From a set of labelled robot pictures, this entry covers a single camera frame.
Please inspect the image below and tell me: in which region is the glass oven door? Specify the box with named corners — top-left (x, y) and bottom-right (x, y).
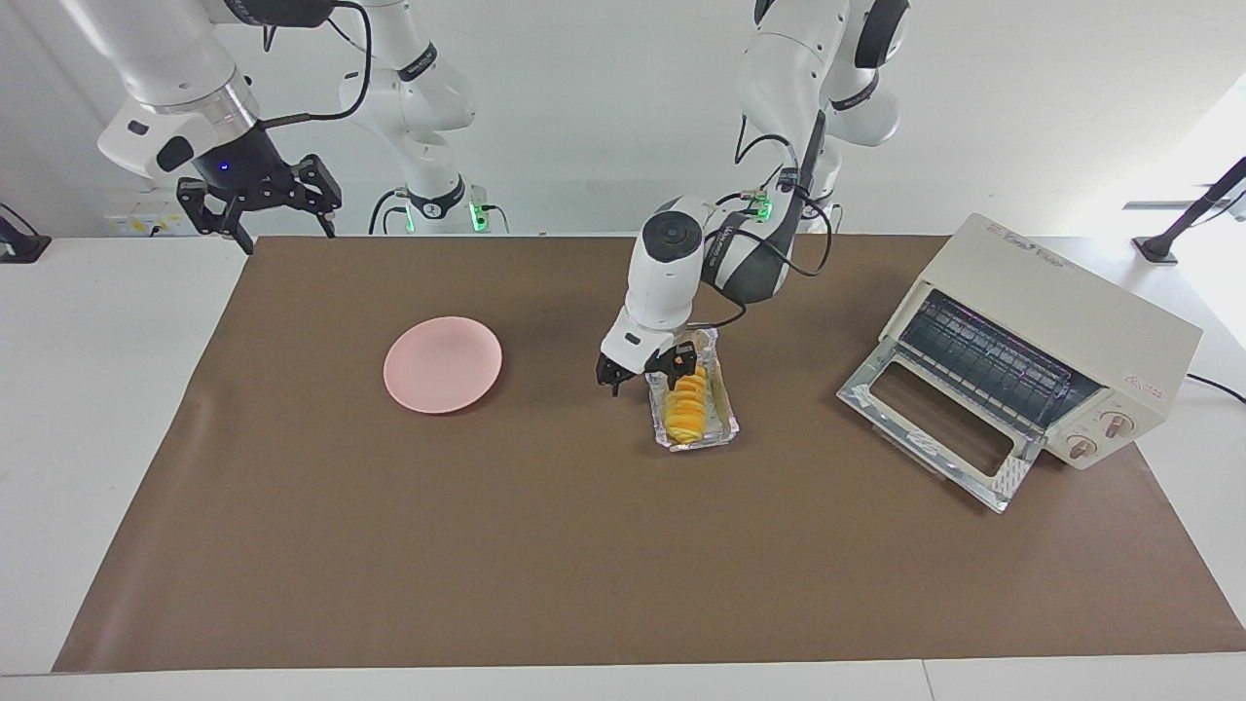
top-left (837, 355), bottom-right (1043, 515)

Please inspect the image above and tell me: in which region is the black oven power cable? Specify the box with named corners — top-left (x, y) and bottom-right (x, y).
top-left (1186, 373), bottom-right (1246, 406)

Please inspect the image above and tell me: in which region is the sliced golden bread loaf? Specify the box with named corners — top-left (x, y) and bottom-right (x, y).
top-left (664, 336), bottom-right (713, 447)

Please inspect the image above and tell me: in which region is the brown table mat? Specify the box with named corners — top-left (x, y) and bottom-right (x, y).
top-left (52, 234), bottom-right (1246, 673)

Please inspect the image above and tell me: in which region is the aluminium foil tray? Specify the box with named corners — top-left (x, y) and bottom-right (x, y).
top-left (646, 326), bottom-right (741, 455)

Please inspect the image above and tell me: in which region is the black camera stand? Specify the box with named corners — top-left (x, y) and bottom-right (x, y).
top-left (1132, 156), bottom-right (1246, 266)

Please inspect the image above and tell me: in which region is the black table clamp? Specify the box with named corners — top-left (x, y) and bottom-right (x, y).
top-left (0, 202), bottom-right (53, 265)

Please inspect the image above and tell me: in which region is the cream white toaster oven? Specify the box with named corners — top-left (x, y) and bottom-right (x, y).
top-left (879, 213), bottom-right (1205, 471)

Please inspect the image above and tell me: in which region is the pink round plate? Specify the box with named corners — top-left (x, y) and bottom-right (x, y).
top-left (383, 315), bottom-right (504, 416)

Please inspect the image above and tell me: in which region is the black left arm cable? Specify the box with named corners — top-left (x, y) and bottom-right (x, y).
top-left (681, 131), bottom-right (838, 338)

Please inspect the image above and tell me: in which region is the white wall power outlet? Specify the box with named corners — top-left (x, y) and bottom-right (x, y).
top-left (102, 189), bottom-right (202, 238)

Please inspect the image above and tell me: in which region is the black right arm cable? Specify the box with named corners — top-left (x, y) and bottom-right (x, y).
top-left (256, 0), bottom-right (377, 133)

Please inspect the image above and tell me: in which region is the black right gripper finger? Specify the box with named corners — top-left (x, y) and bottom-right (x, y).
top-left (175, 179), bottom-right (257, 257)
top-left (290, 153), bottom-right (345, 240)

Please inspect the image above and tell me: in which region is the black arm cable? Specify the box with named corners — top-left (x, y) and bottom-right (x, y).
top-left (256, 0), bottom-right (377, 133)
top-left (681, 131), bottom-right (838, 338)

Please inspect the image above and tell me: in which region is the wire oven rack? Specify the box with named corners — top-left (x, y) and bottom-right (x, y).
top-left (898, 290), bottom-right (1103, 431)

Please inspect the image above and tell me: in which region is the black base cable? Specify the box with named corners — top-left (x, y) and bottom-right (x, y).
top-left (367, 187), bottom-right (410, 236)

